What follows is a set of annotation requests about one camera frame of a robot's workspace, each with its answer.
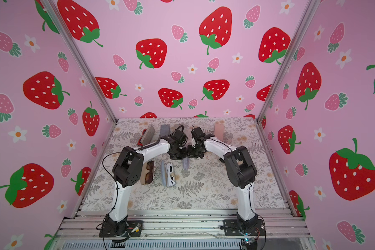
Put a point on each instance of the floral table mat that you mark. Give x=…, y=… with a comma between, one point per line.
x=203, y=185

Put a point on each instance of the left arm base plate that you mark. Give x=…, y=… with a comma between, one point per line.
x=122, y=230

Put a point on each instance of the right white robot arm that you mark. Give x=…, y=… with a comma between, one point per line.
x=241, y=172

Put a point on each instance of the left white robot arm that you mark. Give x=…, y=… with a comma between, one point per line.
x=128, y=167

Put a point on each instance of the grey case mint interior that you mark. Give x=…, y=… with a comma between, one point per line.
x=181, y=128

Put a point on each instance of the aluminium rail frame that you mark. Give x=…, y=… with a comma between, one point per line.
x=203, y=229

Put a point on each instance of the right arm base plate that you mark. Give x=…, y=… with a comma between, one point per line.
x=250, y=228

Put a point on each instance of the grey case with red glasses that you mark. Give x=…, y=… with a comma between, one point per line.
x=146, y=136

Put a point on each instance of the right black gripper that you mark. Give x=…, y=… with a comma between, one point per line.
x=194, y=151

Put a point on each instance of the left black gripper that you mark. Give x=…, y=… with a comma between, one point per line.
x=184, y=155

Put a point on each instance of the grey case tan interior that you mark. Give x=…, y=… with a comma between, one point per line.
x=186, y=163

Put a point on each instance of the blue-grey case purple glasses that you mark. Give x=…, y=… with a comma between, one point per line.
x=164, y=131

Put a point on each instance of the electronics board with cables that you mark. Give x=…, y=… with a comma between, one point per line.
x=249, y=244

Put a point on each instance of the light blue case white glasses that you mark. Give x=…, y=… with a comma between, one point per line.
x=167, y=174

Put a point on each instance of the pink case round glasses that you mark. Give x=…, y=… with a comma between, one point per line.
x=219, y=131

